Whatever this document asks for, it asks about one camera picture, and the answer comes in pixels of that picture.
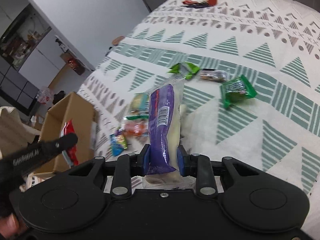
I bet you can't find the red teal snack bar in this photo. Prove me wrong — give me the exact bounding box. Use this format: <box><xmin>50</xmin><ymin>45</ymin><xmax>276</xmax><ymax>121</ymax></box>
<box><xmin>60</xmin><ymin>120</ymin><xmax>79</xmax><ymax>168</ymax></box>

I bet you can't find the purple white bread packet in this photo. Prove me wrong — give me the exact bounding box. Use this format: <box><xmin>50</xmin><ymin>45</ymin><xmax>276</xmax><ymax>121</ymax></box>
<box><xmin>143</xmin><ymin>75</ymin><xmax>185</xmax><ymax>189</ymax></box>

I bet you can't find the person's left hand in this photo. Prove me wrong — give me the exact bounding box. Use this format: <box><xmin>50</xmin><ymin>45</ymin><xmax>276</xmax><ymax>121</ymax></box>
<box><xmin>0</xmin><ymin>213</ymin><xmax>20</xmax><ymax>239</ymax></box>

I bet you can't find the blue candy packet lower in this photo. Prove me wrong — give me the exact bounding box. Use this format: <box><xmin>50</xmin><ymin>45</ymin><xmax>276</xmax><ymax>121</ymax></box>
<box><xmin>110</xmin><ymin>127</ymin><xmax>128</xmax><ymax>157</ymax></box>

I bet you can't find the orange jelly packet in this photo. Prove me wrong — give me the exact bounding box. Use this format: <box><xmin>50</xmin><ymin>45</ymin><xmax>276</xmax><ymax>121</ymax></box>
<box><xmin>122</xmin><ymin>114</ymin><xmax>149</xmax><ymax>137</ymax></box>

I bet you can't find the teal cookie packet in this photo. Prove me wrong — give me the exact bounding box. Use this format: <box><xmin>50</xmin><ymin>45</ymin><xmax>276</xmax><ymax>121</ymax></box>
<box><xmin>130</xmin><ymin>93</ymin><xmax>149</xmax><ymax>112</ymax></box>

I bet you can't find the open brown cardboard box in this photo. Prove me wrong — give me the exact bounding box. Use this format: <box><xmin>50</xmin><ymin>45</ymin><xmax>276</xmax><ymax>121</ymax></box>
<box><xmin>40</xmin><ymin>92</ymin><xmax>97</xmax><ymax>164</ymax></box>

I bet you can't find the dark green snack packet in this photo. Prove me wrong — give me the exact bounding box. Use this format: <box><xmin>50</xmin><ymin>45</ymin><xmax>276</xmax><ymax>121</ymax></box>
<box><xmin>220</xmin><ymin>75</ymin><xmax>257</xmax><ymax>109</ymax></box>

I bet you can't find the light green snack packet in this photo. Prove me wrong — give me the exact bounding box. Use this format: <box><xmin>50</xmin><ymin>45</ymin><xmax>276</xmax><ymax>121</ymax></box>
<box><xmin>168</xmin><ymin>62</ymin><xmax>200</xmax><ymax>80</ymax></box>

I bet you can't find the dark soy sauce bottle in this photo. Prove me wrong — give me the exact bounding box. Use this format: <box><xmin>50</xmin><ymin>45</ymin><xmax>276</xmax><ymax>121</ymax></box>
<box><xmin>67</xmin><ymin>58</ymin><xmax>85</xmax><ymax>75</ymax></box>

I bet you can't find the white kitchen cabinet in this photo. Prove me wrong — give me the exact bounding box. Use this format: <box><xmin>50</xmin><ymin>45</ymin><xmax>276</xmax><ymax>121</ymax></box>
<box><xmin>1</xmin><ymin>5</ymin><xmax>65</xmax><ymax>115</ymax></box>

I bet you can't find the patterned cream green bed blanket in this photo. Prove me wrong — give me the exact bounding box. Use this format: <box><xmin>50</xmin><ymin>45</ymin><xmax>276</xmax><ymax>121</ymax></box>
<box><xmin>76</xmin><ymin>0</ymin><xmax>320</xmax><ymax>193</ymax></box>

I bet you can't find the red keychain bundle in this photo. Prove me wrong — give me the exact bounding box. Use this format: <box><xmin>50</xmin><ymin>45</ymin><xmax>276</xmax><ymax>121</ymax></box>
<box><xmin>182</xmin><ymin>0</ymin><xmax>217</xmax><ymax>9</ymax></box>

